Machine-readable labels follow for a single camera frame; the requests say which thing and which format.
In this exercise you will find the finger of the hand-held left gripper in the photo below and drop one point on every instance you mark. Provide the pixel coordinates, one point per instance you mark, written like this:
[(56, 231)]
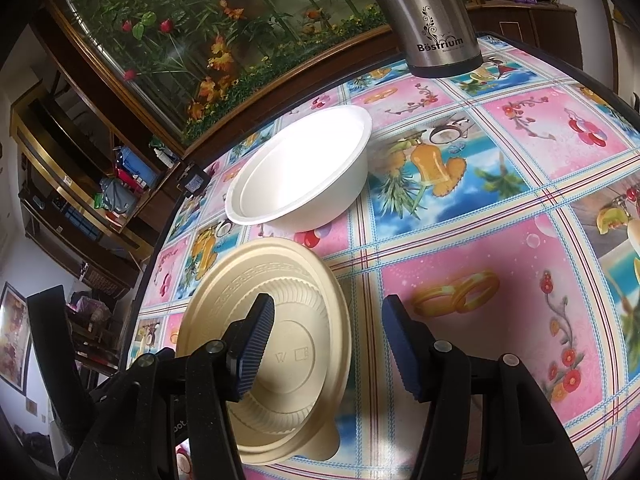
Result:
[(52, 340)]

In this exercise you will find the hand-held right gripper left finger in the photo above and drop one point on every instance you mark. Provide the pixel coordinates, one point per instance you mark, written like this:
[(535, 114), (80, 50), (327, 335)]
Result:
[(255, 350)]

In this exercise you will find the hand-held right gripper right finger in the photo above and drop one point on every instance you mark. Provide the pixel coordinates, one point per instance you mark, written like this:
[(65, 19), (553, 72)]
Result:
[(400, 350)]

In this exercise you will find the large beige plastic bowl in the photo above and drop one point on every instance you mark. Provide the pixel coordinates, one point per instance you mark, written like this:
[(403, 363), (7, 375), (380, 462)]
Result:
[(300, 310)]

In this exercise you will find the colourful printed tablecloth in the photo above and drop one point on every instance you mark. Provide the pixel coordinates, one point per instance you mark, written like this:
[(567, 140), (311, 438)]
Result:
[(475, 240)]

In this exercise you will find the grey-blue bag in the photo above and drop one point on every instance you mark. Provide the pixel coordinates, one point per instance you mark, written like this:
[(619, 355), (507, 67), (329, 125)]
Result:
[(113, 197)]

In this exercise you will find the wooden shelf unit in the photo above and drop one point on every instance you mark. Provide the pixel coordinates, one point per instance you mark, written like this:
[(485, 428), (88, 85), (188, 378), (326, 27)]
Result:
[(65, 185)]

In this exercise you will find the white foam bowl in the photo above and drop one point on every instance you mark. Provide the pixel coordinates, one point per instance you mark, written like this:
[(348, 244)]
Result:
[(300, 175)]

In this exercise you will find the white spray bottle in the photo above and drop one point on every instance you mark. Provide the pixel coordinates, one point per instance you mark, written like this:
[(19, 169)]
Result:
[(161, 153)]

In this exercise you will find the glass tank with artificial plants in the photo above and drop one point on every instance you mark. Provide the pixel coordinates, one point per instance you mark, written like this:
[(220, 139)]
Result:
[(200, 35)]

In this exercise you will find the stainless steel kettle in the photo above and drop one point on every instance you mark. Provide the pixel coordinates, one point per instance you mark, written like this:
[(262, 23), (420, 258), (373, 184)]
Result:
[(430, 15)]

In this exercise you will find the wooden side cabinet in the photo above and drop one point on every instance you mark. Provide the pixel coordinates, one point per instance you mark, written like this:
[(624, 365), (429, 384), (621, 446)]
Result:
[(540, 20)]

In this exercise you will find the framed wall picture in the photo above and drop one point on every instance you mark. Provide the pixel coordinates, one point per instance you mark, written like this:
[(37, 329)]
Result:
[(12, 335)]

